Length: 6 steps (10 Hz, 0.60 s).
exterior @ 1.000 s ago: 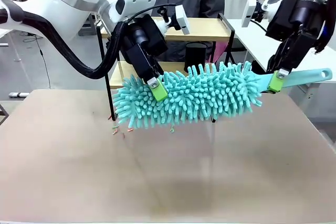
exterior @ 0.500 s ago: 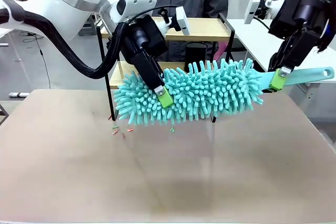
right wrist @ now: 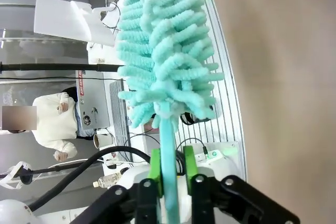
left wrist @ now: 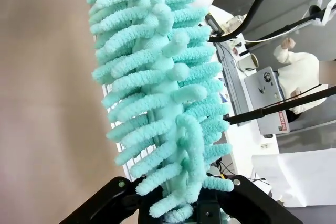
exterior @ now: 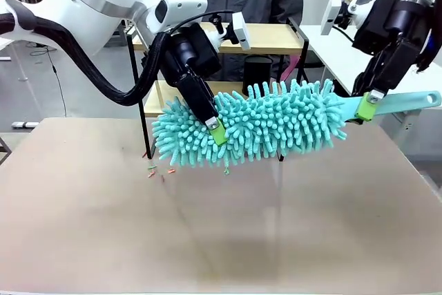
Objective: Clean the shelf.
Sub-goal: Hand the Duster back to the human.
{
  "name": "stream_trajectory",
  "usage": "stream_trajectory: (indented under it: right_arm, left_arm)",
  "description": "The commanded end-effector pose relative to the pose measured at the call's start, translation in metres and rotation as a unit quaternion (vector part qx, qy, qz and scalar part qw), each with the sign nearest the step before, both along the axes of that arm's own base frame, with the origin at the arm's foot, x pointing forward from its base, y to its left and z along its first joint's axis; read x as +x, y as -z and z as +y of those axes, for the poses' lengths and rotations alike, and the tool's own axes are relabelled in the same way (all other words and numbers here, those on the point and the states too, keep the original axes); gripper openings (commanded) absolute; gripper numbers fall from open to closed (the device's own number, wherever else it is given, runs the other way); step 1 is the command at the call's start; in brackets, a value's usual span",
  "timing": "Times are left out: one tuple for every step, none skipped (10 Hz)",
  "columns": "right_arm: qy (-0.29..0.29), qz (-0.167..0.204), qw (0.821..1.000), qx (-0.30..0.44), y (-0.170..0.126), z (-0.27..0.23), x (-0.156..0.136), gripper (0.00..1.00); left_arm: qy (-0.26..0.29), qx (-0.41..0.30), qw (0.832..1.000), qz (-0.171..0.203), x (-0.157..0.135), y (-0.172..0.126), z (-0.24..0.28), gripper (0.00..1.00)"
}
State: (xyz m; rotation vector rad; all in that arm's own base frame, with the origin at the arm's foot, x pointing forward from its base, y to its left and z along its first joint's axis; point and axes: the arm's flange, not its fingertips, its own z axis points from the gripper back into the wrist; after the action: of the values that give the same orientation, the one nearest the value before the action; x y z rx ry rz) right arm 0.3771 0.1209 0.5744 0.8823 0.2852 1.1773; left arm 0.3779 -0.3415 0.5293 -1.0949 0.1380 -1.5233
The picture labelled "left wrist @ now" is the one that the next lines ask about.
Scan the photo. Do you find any tangled cable bundle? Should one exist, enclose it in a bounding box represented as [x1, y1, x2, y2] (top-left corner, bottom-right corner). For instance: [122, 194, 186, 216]
[209, 159, 266, 183]

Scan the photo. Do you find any silver laptop with stickers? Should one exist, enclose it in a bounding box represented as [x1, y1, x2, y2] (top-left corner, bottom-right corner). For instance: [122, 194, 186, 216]
[243, 66, 291, 134]

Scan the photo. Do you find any white paper cup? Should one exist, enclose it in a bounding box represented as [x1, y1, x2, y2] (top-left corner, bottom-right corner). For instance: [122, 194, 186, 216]
[237, 53, 260, 72]

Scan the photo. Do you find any white bracket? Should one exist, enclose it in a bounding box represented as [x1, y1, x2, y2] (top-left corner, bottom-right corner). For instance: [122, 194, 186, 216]
[316, 0, 336, 27]

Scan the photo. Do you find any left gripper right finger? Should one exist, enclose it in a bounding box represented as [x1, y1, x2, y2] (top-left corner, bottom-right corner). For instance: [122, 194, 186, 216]
[222, 174, 303, 224]

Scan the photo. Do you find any teal chenille duster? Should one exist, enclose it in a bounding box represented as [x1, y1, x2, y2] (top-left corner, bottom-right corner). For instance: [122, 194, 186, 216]
[82, 0, 235, 222]

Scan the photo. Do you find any thin black stand pole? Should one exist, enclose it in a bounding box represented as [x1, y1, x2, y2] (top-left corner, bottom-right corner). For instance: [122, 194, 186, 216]
[245, 4, 326, 51]

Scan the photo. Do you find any grey keyboard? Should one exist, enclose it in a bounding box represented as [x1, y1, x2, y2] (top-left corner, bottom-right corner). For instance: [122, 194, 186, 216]
[219, 45, 249, 116]

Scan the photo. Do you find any thin white cable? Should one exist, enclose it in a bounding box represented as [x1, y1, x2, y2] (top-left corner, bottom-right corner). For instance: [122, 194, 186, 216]
[245, 28, 298, 44]

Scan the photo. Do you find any seated person in white sweater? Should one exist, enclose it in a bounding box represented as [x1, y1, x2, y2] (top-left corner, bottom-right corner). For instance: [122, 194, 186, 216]
[272, 37, 336, 116]

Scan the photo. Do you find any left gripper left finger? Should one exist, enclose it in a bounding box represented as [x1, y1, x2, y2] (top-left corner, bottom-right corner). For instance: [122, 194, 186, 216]
[59, 176, 139, 224]

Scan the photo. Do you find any clear plastic item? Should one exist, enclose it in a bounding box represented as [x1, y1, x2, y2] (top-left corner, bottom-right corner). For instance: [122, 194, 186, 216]
[225, 15, 248, 33]

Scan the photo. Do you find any dark grey rectangular device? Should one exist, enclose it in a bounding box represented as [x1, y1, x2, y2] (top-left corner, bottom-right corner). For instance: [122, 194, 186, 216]
[204, 13, 225, 37]

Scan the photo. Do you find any thick black stand bar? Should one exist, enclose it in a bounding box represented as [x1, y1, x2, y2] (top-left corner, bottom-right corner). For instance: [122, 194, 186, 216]
[226, 84, 336, 126]

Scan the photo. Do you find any black braided cable sleeve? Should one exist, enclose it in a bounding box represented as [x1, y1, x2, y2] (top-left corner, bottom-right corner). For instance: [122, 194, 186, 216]
[206, 0, 282, 44]

